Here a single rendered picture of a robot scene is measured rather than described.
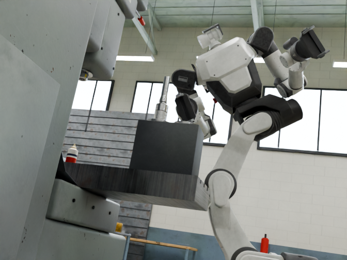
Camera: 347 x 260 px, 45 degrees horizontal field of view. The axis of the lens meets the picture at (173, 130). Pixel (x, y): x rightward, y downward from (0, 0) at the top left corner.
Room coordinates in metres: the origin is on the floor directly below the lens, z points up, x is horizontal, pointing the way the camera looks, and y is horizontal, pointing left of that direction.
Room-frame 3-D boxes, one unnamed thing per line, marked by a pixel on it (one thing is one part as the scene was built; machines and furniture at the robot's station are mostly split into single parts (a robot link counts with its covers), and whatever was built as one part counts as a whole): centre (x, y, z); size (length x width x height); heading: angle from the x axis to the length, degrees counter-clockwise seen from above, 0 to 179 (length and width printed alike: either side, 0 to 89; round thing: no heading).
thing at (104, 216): (1.55, 0.40, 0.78); 0.50 x 0.35 x 0.12; 163
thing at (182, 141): (1.42, 0.01, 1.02); 0.22 x 0.12 x 0.20; 75
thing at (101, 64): (1.55, 0.40, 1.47); 0.21 x 0.19 x 0.32; 73
